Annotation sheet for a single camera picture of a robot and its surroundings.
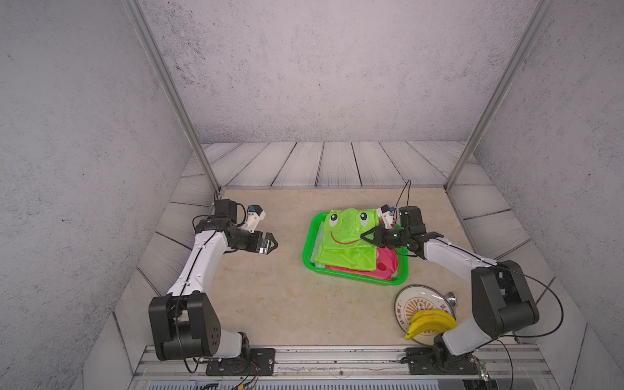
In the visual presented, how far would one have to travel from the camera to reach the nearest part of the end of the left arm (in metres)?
0.60

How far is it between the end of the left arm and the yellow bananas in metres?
0.50

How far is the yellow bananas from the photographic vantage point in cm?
75
